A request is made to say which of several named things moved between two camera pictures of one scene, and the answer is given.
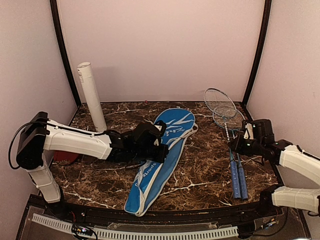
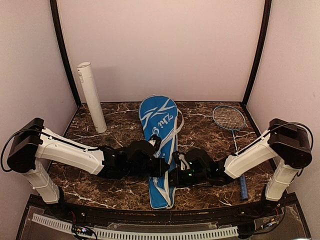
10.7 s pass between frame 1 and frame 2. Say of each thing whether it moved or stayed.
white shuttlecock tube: stayed
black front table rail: stayed
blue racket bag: moved
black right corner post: stayed
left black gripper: moved
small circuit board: stayed
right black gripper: moved
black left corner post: stayed
